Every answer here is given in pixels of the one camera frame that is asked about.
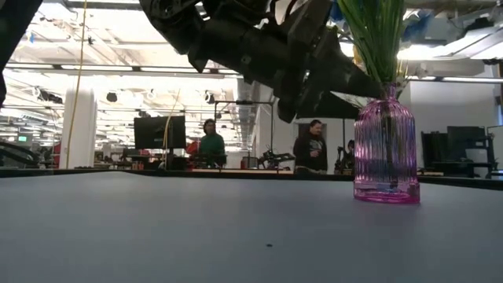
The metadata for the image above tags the black wide desk monitor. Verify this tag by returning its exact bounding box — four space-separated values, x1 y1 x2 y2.
446 125 490 153

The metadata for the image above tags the yellow power cord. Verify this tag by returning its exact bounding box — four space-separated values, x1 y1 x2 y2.
64 0 88 159

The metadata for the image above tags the black table frame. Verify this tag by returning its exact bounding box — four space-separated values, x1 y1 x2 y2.
0 167 503 192

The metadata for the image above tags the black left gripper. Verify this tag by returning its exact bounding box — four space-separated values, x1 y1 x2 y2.
187 0 382 123

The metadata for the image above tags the pink ribbed glass vase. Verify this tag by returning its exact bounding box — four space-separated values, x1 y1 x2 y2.
352 82 421 205

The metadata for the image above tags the black upright panel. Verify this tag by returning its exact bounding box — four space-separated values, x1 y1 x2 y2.
420 130 449 163

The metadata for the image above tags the yellow tulip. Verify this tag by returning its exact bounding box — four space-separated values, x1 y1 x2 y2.
352 45 365 68

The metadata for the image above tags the blue-grey table mat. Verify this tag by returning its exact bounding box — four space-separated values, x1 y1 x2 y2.
0 171 503 283

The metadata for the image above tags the black monitor on stand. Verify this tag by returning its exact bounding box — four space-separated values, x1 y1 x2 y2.
133 115 187 150

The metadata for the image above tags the white round pillar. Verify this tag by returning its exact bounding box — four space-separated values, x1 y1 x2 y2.
58 88 98 164

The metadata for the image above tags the person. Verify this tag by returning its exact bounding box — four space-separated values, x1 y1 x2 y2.
292 119 329 175
338 139 357 175
197 118 228 167

